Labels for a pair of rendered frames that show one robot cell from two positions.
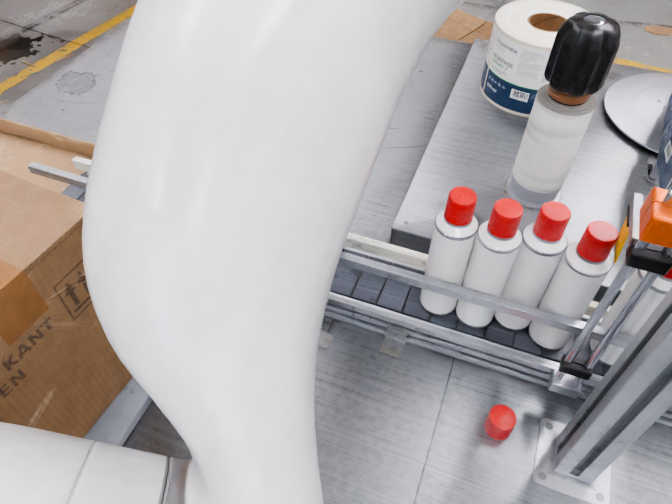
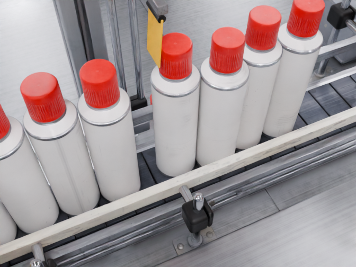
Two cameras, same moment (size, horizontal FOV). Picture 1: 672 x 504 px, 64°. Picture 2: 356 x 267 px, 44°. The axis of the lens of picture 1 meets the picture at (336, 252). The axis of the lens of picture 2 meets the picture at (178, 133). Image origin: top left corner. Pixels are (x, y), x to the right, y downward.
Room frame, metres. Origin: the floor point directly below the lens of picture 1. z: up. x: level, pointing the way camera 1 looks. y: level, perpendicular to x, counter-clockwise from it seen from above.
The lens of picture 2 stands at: (0.62, -0.52, 1.36)
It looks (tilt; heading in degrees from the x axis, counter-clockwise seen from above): 53 degrees down; 134
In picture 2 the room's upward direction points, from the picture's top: straight up
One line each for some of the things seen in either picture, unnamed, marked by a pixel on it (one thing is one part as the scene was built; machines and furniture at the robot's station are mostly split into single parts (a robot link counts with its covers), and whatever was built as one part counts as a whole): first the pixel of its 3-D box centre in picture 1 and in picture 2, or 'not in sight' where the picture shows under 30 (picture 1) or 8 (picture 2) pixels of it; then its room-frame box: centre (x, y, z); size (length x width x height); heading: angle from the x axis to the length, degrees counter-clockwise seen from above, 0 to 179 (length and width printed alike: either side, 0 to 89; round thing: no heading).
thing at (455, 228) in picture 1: (449, 254); (289, 72); (0.46, -0.15, 0.98); 0.05 x 0.05 x 0.20
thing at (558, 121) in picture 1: (559, 117); not in sight; (0.69, -0.34, 1.03); 0.09 x 0.09 x 0.30
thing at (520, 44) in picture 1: (538, 57); not in sight; (1.00, -0.40, 0.95); 0.20 x 0.20 x 0.14
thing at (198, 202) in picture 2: not in sight; (197, 220); (0.48, -0.33, 0.89); 0.03 x 0.03 x 0.12; 69
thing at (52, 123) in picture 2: not in sight; (62, 151); (0.35, -0.41, 0.98); 0.05 x 0.05 x 0.20
